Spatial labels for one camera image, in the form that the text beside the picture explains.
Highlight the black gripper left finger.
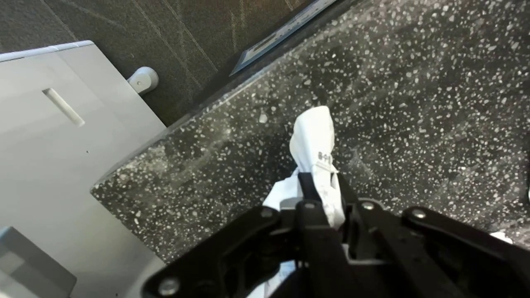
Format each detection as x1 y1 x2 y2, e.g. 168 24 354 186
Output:
296 173 352 298

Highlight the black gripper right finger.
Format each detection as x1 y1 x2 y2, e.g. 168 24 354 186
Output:
336 178 473 298

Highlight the right mixed paper sign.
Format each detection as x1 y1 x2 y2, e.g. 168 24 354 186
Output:
231 0 337 75

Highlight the white tissue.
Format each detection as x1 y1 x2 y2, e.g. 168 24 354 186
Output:
258 105 347 298

